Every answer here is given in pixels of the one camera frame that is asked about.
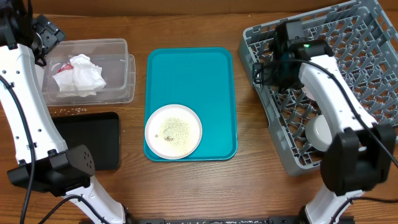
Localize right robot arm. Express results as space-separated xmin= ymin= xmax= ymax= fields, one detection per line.
xmin=253 ymin=20 xmax=397 ymax=223

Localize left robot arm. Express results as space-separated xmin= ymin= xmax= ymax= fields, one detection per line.
xmin=1 ymin=1 xmax=134 ymax=223

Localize grey bowl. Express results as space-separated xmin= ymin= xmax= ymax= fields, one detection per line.
xmin=305 ymin=114 xmax=332 ymax=152

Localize black plastic tray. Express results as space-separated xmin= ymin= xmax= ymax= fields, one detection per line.
xmin=53 ymin=112 xmax=121 ymax=170

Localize red foil wrapper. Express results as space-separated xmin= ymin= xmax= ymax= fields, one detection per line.
xmin=58 ymin=63 xmax=73 ymax=73

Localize scattered rice grains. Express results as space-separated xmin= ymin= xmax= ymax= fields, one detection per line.
xmin=50 ymin=107 xmax=87 ymax=116

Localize white napkin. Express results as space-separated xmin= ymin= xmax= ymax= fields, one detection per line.
xmin=70 ymin=54 xmax=106 ymax=91
xmin=53 ymin=70 xmax=96 ymax=98

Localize grey dishwasher rack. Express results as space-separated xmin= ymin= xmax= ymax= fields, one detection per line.
xmin=254 ymin=1 xmax=397 ymax=176

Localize clear plastic waste bin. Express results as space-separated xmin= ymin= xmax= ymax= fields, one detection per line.
xmin=37 ymin=39 xmax=136 ymax=106

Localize large white plate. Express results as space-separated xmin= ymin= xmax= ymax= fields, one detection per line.
xmin=144 ymin=104 xmax=203 ymax=160

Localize teal serving tray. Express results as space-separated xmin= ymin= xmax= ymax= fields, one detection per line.
xmin=144 ymin=47 xmax=238 ymax=162

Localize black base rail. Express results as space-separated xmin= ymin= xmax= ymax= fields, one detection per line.
xmin=130 ymin=215 xmax=355 ymax=224

